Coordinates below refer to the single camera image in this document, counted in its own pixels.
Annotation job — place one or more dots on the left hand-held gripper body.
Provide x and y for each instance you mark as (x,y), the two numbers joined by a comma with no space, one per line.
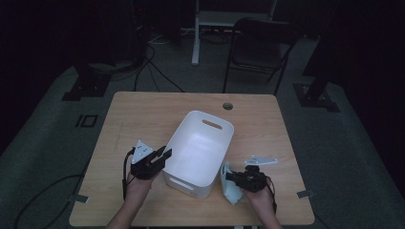
(143,167)

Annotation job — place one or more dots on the person's right hand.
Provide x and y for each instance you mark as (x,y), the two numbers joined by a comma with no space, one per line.
(259,198)

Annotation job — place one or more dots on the white metal desk frame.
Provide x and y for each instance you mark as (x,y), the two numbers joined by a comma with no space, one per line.
(203,19)

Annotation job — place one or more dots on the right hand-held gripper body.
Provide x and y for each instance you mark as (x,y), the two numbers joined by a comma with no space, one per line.
(254,179)

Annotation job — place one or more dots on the person's left hand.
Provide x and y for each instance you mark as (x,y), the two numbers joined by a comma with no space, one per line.
(138,191)

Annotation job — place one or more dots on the black folding chair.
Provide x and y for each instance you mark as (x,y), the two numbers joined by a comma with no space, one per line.
(261,41)

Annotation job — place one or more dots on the black stand base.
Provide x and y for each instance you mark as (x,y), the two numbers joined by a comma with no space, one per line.
(87,86)
(315,95)

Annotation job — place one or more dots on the white plastic basket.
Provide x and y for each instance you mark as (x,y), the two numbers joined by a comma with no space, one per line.
(197,156)

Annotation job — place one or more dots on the light blue cloth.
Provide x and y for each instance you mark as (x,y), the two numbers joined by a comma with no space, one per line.
(230,192)

